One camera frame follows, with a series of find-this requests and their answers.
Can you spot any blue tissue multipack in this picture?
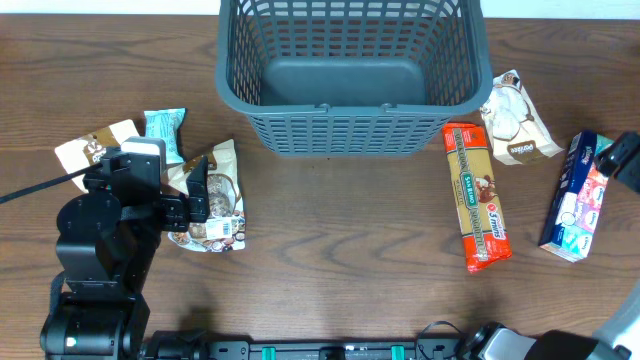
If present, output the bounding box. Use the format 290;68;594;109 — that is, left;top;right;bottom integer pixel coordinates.
538;131;614;263

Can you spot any teal snack packet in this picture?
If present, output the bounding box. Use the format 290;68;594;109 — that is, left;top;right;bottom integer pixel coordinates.
143;108;186;165

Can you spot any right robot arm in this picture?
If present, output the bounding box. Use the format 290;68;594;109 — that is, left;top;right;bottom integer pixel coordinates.
457;132;639;360

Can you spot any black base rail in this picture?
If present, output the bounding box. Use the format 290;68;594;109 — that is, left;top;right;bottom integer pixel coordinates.
137;327;466;360

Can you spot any white brown snack bag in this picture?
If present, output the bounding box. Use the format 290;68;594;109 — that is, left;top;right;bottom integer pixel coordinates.
479;69;562;165

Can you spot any cookie bag with barcode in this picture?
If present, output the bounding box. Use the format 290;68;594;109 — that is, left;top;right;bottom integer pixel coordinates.
168;139;246;253

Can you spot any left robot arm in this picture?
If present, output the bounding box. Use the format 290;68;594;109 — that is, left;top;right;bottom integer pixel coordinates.
40;147;210;359

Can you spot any grey plastic basket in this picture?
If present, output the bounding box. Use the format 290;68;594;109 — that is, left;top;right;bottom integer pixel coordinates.
216;0;493;156

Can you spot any brown white coffee bag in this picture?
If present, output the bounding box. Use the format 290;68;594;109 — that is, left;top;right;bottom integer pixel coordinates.
54;119;139;174

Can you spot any orange spaghetti packet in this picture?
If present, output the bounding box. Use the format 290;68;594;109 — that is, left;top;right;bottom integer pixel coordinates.
442;122;512;273

